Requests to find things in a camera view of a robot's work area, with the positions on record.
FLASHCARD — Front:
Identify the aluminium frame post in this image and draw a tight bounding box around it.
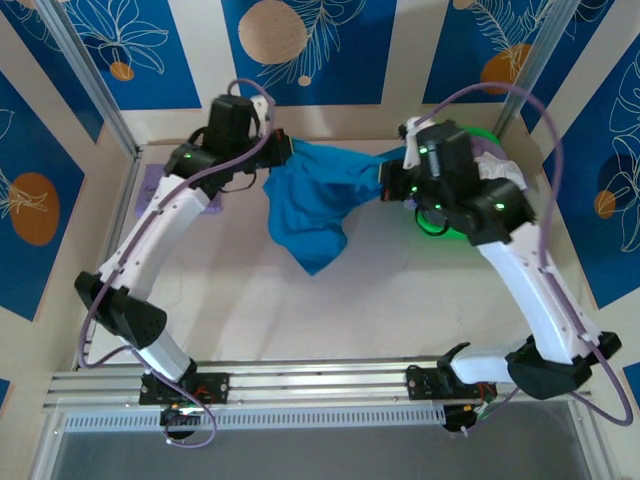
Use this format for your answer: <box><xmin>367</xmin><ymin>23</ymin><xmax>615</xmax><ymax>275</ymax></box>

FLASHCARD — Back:
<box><xmin>34</xmin><ymin>0</ymin><xmax>142</xmax><ymax>159</ymax></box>
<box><xmin>497</xmin><ymin>0</ymin><xmax>581</xmax><ymax>141</ymax></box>

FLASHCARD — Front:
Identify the aluminium table side rail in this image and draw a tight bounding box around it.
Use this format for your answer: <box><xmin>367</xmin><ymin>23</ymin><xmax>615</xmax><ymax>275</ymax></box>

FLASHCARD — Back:
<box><xmin>74</xmin><ymin>149</ymin><xmax>145</xmax><ymax>371</ymax></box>

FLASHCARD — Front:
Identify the crumpled white t-shirt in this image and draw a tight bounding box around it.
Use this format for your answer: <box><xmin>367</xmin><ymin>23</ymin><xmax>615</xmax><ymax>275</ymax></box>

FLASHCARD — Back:
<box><xmin>473</xmin><ymin>152</ymin><xmax>530</xmax><ymax>192</ymax></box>

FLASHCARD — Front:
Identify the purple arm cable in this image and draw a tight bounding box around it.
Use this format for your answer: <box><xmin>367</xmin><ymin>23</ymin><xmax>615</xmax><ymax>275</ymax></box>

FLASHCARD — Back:
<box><xmin>422</xmin><ymin>82</ymin><xmax>632</xmax><ymax>436</ymax></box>
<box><xmin>77</xmin><ymin>78</ymin><xmax>277</xmax><ymax>447</ymax></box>

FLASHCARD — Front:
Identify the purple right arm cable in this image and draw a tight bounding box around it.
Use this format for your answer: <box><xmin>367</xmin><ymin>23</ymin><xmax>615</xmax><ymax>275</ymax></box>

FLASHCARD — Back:
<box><xmin>422</xmin><ymin>82</ymin><xmax>632</xmax><ymax>436</ymax></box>

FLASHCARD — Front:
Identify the white slotted cable duct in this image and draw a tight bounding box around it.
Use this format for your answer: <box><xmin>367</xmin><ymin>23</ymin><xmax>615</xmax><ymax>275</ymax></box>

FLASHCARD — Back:
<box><xmin>62</xmin><ymin>405</ymin><xmax>446</xmax><ymax>434</ymax></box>

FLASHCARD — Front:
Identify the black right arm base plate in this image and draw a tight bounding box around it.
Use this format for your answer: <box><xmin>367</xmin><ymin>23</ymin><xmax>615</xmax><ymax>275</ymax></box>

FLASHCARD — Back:
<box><xmin>405</xmin><ymin>364</ymin><xmax>499</xmax><ymax>404</ymax></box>

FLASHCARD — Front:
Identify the blue t-shirt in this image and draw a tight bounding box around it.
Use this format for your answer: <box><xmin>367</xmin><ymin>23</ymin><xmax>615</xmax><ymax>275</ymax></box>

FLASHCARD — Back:
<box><xmin>262</xmin><ymin>138</ymin><xmax>409</xmax><ymax>276</ymax></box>

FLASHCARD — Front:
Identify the crumpled lavender t-shirt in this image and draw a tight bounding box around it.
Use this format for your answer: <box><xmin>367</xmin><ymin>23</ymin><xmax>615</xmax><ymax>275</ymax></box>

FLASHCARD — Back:
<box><xmin>468</xmin><ymin>138</ymin><xmax>505</xmax><ymax>162</ymax></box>

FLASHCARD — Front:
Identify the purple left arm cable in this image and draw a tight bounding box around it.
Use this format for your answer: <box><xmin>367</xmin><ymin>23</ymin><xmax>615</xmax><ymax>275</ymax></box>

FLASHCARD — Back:
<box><xmin>77</xmin><ymin>78</ymin><xmax>277</xmax><ymax>447</ymax></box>

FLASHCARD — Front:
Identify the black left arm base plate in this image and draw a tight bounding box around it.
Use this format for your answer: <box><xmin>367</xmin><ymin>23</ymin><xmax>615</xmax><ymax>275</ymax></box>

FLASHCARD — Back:
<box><xmin>138</xmin><ymin>372</ymin><xmax>231</xmax><ymax>406</ymax></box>

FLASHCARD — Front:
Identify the green plastic laundry basket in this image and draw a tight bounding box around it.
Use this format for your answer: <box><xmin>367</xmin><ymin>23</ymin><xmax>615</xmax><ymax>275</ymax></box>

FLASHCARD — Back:
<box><xmin>413</xmin><ymin>124</ymin><xmax>502</xmax><ymax>245</ymax></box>

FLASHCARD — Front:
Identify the black cable bracket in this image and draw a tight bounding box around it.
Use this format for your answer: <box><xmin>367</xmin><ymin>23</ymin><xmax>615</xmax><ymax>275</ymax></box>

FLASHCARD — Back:
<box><xmin>442</xmin><ymin>403</ymin><xmax>484</xmax><ymax>435</ymax></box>
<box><xmin>159</xmin><ymin>404</ymin><xmax>204</xmax><ymax>442</ymax></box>

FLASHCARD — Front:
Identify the folded lavender printed t-shirt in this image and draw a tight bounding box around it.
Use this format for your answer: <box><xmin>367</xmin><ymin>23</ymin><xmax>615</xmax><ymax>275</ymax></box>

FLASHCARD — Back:
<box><xmin>137</xmin><ymin>163</ymin><xmax>225</xmax><ymax>219</ymax></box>

